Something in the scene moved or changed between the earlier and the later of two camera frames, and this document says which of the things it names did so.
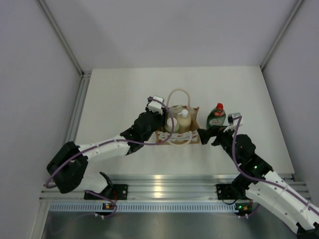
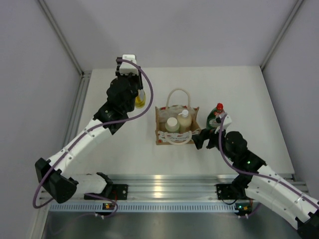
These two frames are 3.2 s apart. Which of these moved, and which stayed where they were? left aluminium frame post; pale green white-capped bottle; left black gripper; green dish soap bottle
Moved: left black gripper
Stayed: pale green white-capped bottle; left aluminium frame post; green dish soap bottle
